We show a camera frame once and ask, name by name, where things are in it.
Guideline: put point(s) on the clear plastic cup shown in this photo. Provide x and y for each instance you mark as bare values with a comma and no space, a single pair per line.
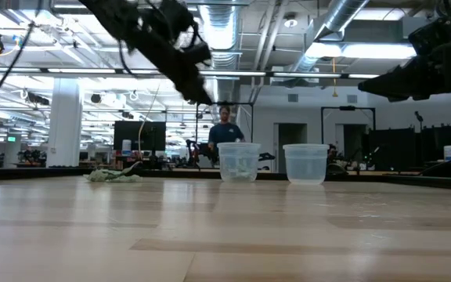
238,150
305,164

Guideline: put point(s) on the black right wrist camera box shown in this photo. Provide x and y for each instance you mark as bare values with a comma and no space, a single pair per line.
433,37

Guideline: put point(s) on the white building pillar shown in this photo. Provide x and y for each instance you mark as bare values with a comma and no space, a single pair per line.
65,121

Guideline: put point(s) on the right clear plastic cup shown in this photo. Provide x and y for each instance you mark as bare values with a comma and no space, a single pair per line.
305,164

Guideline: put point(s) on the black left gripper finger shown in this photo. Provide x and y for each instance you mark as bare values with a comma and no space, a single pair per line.
194,86

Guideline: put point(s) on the person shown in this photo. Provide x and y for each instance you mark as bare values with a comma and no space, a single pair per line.
225,133

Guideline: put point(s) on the white sweetener packet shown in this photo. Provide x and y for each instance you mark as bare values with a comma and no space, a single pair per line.
241,170

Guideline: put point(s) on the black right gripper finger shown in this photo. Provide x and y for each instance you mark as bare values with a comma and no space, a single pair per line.
397,84
409,98

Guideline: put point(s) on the black monitor screen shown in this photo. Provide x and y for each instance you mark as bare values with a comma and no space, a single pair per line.
139,135

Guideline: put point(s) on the white wipes canister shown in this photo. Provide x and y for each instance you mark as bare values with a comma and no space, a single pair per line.
126,148
449,153

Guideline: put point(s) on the black aluminium table frame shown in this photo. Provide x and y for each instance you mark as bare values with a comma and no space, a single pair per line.
33,173

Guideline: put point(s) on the left clear plastic cup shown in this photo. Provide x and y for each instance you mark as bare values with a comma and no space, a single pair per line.
238,150

